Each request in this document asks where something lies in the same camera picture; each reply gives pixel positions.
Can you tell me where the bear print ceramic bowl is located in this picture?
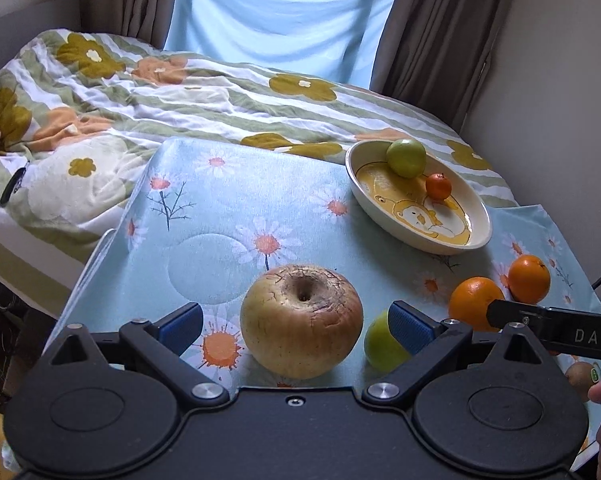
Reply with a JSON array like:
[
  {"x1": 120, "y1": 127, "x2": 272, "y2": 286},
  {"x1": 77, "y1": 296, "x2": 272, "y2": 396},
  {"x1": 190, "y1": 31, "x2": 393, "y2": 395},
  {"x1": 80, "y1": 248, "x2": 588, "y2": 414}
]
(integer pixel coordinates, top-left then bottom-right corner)
[{"x1": 344, "y1": 139, "x2": 493, "y2": 256}]

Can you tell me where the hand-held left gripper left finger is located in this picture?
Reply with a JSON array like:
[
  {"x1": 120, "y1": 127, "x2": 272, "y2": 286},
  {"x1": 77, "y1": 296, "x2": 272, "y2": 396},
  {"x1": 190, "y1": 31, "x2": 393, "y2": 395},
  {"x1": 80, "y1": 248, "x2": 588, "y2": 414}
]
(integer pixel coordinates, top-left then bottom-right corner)
[{"x1": 39, "y1": 302, "x2": 230, "y2": 408}]

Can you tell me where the kiwi with green sticker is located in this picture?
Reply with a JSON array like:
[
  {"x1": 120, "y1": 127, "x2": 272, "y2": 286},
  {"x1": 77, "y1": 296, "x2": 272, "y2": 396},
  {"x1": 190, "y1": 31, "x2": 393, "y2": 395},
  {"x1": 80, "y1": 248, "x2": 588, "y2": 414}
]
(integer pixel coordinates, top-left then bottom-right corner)
[{"x1": 563, "y1": 360, "x2": 601, "y2": 392}]

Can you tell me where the large yellow-red apple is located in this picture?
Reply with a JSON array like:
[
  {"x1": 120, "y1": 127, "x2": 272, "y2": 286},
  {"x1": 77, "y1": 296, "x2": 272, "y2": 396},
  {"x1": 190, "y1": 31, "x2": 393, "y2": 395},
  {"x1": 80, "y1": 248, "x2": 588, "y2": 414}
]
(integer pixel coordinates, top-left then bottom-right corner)
[{"x1": 240, "y1": 263, "x2": 365, "y2": 380}]

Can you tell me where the small green apple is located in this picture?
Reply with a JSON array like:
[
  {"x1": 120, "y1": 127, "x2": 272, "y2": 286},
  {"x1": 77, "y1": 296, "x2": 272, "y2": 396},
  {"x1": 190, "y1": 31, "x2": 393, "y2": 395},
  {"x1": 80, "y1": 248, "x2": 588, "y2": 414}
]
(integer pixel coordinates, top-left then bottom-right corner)
[{"x1": 364, "y1": 310, "x2": 413, "y2": 373}]

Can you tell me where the light blue window sheet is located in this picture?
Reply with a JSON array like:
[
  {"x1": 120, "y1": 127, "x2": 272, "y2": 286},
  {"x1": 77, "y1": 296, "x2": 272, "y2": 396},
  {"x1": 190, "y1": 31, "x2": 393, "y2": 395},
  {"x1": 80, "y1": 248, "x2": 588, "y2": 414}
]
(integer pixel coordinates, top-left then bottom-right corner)
[{"x1": 163, "y1": 0, "x2": 402, "y2": 86}]

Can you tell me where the large orange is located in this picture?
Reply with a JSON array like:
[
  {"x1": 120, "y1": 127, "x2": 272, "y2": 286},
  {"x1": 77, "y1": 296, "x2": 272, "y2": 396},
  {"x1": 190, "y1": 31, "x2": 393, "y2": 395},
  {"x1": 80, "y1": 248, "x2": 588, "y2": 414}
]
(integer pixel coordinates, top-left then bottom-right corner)
[
  {"x1": 448, "y1": 276, "x2": 506, "y2": 333},
  {"x1": 507, "y1": 254, "x2": 552, "y2": 305}
]

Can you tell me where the black round object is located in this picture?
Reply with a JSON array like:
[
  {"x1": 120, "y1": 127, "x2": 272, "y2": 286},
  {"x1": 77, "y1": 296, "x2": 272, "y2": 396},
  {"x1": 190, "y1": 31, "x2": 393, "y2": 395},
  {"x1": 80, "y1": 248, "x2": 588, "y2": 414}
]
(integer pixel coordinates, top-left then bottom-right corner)
[{"x1": 0, "y1": 162, "x2": 31, "y2": 207}]

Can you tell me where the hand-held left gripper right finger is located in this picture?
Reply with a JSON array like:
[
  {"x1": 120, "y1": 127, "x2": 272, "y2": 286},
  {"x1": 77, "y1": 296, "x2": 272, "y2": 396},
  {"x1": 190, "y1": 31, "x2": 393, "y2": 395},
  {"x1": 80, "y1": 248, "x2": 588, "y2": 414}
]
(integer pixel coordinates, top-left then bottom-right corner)
[{"x1": 363, "y1": 301, "x2": 556, "y2": 408}]

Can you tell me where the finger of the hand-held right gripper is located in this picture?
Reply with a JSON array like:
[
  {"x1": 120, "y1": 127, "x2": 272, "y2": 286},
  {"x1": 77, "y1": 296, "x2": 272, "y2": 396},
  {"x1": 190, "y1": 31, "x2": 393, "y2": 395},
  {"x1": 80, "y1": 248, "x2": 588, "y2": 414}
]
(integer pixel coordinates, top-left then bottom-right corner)
[{"x1": 486, "y1": 300, "x2": 545, "y2": 343}]

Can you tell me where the white headboard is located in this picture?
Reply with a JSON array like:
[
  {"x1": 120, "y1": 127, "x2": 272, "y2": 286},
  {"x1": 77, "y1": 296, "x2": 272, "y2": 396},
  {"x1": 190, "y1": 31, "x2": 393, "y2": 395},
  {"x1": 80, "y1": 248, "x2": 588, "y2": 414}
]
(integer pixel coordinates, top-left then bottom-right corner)
[{"x1": 0, "y1": 0, "x2": 84, "y2": 97}]

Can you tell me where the small tangerine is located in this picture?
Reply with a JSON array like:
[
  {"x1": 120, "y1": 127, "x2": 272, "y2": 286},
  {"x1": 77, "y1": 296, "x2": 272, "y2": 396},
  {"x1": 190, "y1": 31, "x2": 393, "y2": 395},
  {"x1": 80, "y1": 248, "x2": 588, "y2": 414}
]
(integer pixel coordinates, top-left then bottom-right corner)
[{"x1": 425, "y1": 172, "x2": 453, "y2": 201}]

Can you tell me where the green apple with stem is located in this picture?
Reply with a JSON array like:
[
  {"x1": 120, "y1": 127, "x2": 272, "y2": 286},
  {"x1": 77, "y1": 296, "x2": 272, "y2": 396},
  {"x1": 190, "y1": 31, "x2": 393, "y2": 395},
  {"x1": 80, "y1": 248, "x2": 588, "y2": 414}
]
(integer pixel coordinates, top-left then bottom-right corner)
[{"x1": 385, "y1": 139, "x2": 427, "y2": 179}]

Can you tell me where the floral striped blanket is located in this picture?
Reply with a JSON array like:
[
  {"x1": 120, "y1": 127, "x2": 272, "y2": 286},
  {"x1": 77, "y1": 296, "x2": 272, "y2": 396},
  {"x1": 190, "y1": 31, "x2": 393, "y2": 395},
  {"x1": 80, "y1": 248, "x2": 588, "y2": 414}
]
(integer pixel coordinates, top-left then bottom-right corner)
[{"x1": 0, "y1": 29, "x2": 522, "y2": 307}]

